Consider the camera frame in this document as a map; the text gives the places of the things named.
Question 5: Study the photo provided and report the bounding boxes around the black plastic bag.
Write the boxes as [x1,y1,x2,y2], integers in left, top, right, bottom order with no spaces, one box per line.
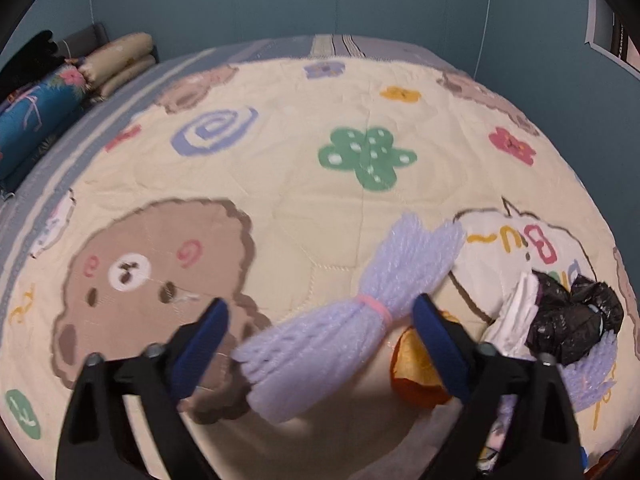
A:
[525,269,626,366]

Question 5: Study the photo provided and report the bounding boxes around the black cloth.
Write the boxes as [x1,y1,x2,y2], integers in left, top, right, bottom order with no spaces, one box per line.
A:
[0,30,63,106]

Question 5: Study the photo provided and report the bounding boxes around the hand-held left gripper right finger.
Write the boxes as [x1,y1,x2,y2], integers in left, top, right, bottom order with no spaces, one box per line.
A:
[412,294,586,480]

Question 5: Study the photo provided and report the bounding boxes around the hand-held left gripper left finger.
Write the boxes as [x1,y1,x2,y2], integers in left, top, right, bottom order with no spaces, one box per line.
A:
[56,297,236,480]

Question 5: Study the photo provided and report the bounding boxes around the grey headboard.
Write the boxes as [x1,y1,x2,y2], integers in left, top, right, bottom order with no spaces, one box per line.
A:
[55,22,108,58]

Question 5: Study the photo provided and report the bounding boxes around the printed bear blanket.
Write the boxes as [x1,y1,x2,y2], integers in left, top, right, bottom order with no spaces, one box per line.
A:
[0,52,640,480]

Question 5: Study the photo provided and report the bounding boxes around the blue floral quilt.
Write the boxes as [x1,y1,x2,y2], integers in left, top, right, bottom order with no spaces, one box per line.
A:
[0,62,96,181]

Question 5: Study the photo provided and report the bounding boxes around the beige folded blanket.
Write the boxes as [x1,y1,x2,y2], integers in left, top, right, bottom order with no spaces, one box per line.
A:
[80,32,157,103]

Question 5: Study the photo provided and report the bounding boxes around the pink rubber band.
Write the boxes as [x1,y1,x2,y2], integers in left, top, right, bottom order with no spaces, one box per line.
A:
[357,296,396,328]

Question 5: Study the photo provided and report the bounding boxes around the purple foam net bundle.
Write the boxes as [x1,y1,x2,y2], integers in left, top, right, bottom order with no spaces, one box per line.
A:
[232,212,468,423]

